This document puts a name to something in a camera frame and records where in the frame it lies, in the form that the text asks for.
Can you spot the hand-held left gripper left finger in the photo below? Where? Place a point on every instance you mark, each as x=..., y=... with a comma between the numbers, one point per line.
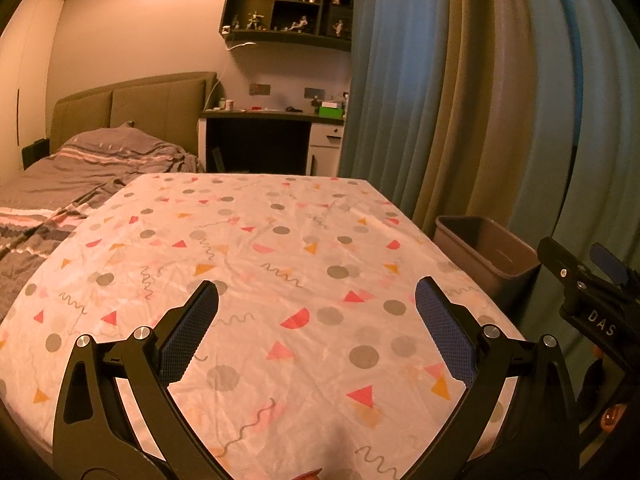
x=190, y=335

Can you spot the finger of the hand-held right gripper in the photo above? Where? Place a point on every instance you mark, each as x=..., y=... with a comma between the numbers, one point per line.
x=557, y=257
x=609, y=264

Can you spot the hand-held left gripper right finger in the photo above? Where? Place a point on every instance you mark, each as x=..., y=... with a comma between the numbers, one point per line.
x=447, y=335

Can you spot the grey plastic bin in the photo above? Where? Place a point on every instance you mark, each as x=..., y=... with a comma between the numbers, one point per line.
x=480, y=240

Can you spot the patterned tablecloth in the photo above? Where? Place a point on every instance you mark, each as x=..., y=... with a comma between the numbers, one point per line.
x=300, y=260

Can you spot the blue and beige curtain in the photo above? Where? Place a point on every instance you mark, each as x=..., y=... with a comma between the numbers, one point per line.
x=475, y=85

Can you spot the grey striped blanket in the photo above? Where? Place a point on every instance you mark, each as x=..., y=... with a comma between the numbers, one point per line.
x=100, y=160

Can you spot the white drawer cabinet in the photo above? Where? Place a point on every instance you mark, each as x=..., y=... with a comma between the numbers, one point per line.
x=322, y=152

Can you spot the dark desk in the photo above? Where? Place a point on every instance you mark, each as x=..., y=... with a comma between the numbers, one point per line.
x=260, y=116

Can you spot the brown padded headboard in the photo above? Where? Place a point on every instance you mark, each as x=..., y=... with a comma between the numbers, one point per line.
x=150, y=105

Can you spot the black nightstand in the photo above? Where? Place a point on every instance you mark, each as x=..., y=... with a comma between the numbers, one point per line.
x=35, y=155

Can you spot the green box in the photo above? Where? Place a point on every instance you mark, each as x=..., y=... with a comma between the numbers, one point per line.
x=330, y=112

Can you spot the group of small figurines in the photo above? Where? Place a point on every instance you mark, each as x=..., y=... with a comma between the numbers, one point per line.
x=300, y=24

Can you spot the grey wall socket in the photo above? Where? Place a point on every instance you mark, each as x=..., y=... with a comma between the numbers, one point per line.
x=260, y=89
x=315, y=92

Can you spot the dark wall shelf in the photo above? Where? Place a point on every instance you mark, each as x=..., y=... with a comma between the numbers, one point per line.
x=250, y=35

